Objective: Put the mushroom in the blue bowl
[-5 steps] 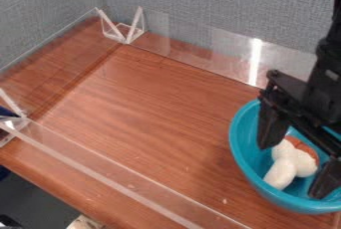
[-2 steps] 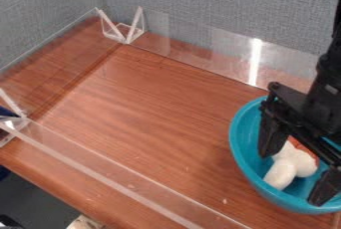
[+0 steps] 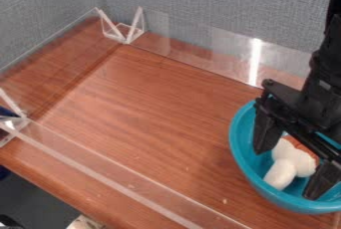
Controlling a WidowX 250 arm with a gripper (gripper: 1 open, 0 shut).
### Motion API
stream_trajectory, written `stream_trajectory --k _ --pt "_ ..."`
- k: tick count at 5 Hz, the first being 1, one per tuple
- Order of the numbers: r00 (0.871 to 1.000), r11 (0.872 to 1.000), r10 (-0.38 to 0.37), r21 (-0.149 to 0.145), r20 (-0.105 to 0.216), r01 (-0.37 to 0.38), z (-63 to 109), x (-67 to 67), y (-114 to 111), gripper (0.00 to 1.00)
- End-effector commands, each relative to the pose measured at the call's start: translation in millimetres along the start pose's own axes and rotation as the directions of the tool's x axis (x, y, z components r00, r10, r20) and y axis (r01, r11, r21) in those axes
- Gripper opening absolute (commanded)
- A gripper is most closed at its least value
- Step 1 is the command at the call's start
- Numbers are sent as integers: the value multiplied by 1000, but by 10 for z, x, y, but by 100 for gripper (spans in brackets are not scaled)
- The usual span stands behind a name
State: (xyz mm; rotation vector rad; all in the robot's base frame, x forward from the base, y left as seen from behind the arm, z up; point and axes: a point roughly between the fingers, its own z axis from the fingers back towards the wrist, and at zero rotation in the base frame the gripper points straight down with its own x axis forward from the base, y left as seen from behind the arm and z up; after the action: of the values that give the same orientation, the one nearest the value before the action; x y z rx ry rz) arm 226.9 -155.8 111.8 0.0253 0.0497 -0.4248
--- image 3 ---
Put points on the white red plush mushroom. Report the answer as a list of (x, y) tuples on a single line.
[(292, 161)]

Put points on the clear acrylic left barrier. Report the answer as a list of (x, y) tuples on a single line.
[(26, 30)]

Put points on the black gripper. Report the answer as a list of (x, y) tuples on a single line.
[(304, 113)]

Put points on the clear acrylic front barrier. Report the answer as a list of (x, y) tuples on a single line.
[(168, 203)]

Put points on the clear acrylic back barrier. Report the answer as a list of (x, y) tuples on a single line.
[(242, 58)]

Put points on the clear acrylic barrier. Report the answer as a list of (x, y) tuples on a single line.
[(242, 58), (168, 203), (26, 30)]

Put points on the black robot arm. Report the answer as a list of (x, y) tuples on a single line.
[(330, 44)]

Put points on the blue plastic bowl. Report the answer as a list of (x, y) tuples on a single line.
[(254, 166)]

